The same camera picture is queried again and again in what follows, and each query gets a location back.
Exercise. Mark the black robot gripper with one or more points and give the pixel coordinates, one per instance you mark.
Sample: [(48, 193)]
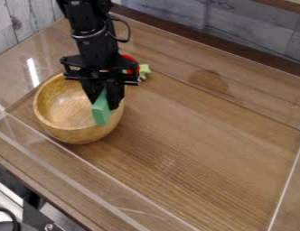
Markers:
[(96, 64)]

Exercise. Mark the green rectangular block stick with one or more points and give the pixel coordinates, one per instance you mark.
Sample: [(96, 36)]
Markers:
[(101, 111)]

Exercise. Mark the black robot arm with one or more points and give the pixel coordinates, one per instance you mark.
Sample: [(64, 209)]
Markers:
[(88, 17)]

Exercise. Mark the brown wooden bowl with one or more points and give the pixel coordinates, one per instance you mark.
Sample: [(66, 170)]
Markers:
[(63, 111)]

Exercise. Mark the red plush radish toy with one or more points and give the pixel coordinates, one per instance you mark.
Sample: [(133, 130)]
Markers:
[(139, 69)]

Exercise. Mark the black stand under table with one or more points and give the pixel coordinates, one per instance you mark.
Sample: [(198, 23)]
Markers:
[(22, 217)]

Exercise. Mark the clear acrylic tray wall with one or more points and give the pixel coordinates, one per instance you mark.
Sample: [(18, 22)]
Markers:
[(101, 202)]

